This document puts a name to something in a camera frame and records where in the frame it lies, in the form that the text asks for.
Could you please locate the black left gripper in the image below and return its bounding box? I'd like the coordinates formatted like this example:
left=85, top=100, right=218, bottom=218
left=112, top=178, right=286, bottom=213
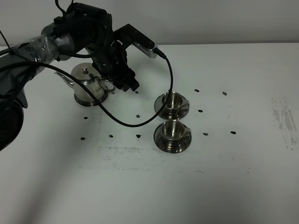
left=85, top=41, right=140, bottom=91

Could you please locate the near stainless steel teacup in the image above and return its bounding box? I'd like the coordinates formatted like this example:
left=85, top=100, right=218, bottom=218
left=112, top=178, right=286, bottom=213
left=161, top=120, right=191, bottom=142

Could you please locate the near stainless steel saucer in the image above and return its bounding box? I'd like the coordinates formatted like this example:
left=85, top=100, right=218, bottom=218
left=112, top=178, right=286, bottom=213
left=154, top=123, right=192, bottom=154

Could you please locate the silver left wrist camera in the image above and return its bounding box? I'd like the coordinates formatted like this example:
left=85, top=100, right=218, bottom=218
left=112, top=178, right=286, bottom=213
left=113, top=24, right=157, bottom=59

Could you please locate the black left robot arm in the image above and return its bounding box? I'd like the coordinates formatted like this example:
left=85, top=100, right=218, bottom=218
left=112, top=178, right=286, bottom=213
left=0, top=3, right=139, bottom=148

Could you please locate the far stainless steel teacup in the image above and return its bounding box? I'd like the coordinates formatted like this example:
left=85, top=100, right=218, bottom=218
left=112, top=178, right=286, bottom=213
left=162, top=91, right=189, bottom=115

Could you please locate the stainless steel teacup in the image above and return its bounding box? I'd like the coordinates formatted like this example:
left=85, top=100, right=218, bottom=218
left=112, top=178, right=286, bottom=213
left=161, top=120, right=191, bottom=142
left=162, top=91, right=189, bottom=115

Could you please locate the stainless steel teapot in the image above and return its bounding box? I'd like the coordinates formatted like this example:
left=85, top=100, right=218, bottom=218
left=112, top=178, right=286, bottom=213
left=55, top=63, right=115, bottom=107

